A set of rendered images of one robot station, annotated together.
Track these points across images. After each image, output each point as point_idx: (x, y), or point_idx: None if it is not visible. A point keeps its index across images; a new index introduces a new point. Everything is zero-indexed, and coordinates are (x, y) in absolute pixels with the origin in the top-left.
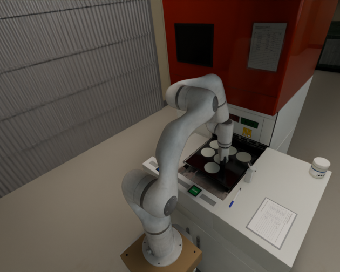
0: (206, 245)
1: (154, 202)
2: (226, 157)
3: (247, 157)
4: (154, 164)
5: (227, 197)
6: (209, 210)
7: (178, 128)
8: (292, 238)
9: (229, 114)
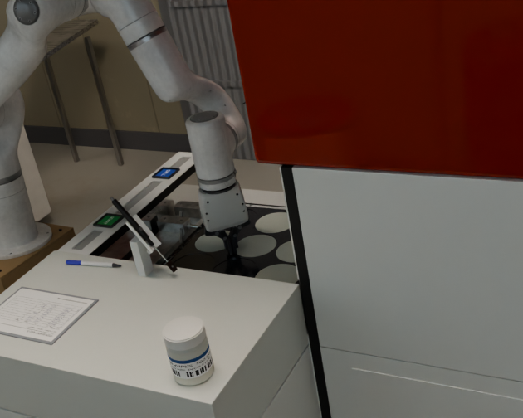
0: None
1: None
2: (202, 218)
3: None
4: (179, 163)
5: (94, 256)
6: (62, 246)
7: (5, 30)
8: None
9: (168, 87)
